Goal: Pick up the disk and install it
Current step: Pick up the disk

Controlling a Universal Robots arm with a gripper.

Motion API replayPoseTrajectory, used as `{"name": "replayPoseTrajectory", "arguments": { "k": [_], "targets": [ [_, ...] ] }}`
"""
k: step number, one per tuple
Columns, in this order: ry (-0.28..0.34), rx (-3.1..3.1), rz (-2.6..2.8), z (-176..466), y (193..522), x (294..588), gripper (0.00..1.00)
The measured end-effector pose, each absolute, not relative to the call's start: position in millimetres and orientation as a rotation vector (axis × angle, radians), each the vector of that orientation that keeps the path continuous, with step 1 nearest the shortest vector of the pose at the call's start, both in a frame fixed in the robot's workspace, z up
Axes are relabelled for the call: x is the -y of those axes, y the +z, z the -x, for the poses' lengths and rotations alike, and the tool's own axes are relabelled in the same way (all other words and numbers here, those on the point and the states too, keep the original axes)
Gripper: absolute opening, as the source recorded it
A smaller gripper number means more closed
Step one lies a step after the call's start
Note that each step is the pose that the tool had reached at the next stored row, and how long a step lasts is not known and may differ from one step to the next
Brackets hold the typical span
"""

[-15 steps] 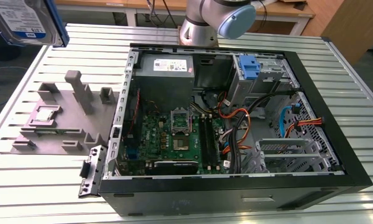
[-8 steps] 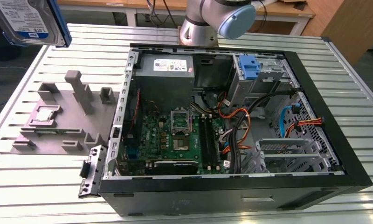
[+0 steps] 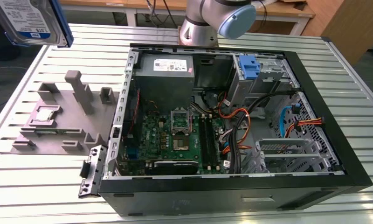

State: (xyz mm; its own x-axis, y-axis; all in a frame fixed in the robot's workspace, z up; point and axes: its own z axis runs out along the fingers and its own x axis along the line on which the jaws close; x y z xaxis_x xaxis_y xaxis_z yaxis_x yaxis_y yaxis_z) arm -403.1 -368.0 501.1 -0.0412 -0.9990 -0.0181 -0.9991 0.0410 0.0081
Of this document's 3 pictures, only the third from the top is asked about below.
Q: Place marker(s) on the hard disk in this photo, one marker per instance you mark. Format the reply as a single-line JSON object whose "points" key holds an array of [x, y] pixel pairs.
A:
{"points": [[30, 23]]}

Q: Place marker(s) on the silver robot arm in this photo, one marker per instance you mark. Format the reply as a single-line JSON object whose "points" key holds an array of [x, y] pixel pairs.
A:
{"points": [[201, 14]]}

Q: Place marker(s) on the metal disk bay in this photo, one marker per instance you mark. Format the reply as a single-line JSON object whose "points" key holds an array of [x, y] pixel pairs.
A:
{"points": [[285, 156]]}

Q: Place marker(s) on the thin locking lever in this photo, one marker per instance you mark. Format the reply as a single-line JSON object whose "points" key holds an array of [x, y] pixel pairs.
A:
{"points": [[189, 123]]}

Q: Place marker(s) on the grey power supply unit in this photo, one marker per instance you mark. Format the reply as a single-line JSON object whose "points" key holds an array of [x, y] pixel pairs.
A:
{"points": [[161, 91]]}

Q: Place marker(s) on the black RAM slot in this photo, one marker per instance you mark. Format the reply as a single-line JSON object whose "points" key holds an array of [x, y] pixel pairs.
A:
{"points": [[205, 140], [213, 140]]}

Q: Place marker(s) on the green motherboard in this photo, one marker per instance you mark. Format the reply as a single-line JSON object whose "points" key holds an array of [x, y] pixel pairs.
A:
{"points": [[154, 140]]}

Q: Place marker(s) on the black graphics card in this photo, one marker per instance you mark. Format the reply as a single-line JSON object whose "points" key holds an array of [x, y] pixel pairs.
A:
{"points": [[173, 166]]}

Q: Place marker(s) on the blue plastic drive latch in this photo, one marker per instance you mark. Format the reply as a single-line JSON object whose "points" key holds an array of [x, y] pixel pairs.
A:
{"points": [[247, 66]]}

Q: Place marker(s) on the metal optical drive cage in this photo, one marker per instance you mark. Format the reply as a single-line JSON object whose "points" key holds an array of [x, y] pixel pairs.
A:
{"points": [[266, 81]]}

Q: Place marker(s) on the grey parts rack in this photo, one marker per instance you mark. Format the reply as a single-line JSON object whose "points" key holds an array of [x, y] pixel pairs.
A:
{"points": [[70, 116]]}

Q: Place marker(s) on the black open PC case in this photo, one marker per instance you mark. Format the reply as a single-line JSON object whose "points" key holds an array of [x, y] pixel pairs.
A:
{"points": [[205, 198]]}

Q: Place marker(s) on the green RAM stick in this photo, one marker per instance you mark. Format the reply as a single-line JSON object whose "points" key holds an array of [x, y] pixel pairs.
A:
{"points": [[50, 132]]}

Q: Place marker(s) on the silver CPU chip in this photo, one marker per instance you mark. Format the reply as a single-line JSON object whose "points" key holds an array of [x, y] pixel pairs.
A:
{"points": [[45, 115]]}

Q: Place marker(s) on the black office chair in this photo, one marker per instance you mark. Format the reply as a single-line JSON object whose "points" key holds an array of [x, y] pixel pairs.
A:
{"points": [[2, 53]]}

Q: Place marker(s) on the square brown base plate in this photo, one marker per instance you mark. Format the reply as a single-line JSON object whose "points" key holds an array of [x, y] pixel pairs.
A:
{"points": [[182, 44]]}

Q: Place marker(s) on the grey hinged card bracket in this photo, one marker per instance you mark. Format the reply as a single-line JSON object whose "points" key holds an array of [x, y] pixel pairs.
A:
{"points": [[94, 163]]}

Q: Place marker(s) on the wooden desk white frame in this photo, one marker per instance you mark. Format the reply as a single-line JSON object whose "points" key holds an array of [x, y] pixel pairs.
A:
{"points": [[282, 11]]}

